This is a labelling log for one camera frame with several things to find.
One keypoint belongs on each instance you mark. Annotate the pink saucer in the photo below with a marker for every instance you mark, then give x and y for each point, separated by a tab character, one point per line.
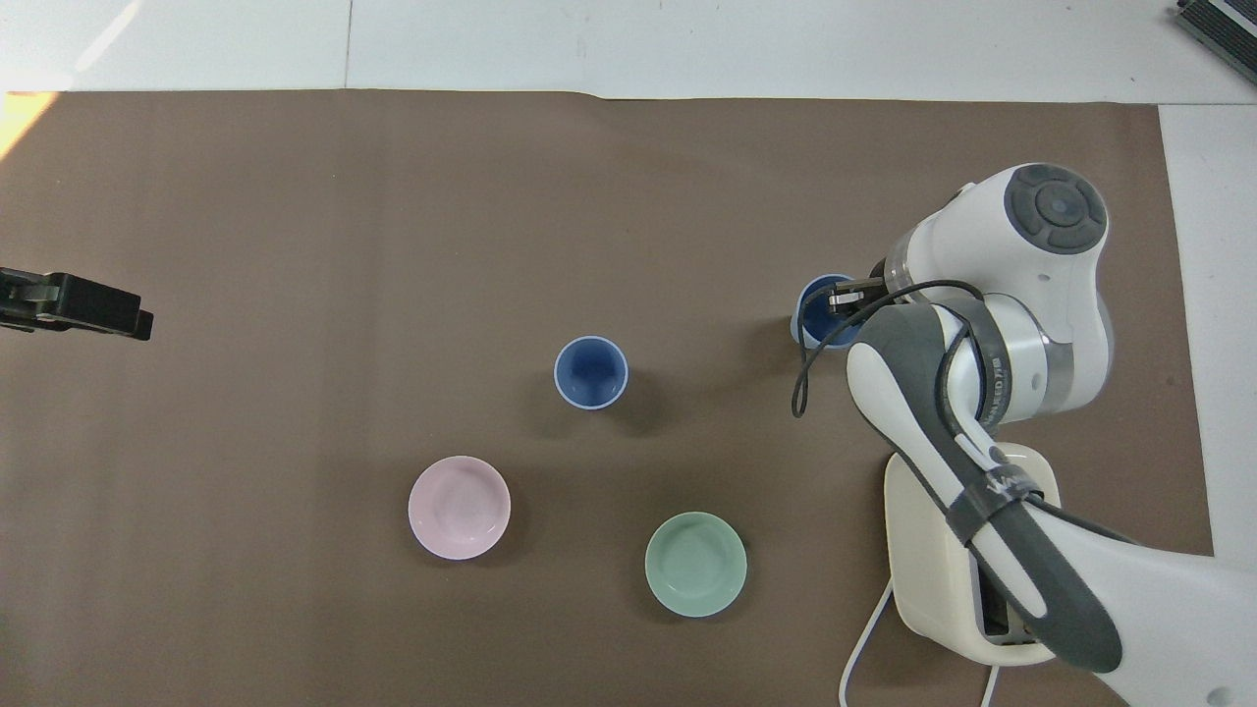
459	508

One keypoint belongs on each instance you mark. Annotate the black stand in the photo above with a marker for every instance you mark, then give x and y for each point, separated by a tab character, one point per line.
1223	22

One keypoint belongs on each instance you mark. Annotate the blue cup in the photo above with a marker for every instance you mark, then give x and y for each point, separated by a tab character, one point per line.
590	372
813	319

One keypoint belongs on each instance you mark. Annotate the green saucer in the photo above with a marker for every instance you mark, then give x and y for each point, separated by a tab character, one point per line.
695	565

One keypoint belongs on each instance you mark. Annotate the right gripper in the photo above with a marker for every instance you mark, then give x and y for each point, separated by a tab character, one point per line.
879	270

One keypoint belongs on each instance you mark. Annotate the cream white box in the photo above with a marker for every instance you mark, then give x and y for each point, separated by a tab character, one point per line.
923	550

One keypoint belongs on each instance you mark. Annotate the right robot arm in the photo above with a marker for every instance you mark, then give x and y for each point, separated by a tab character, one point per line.
1059	295

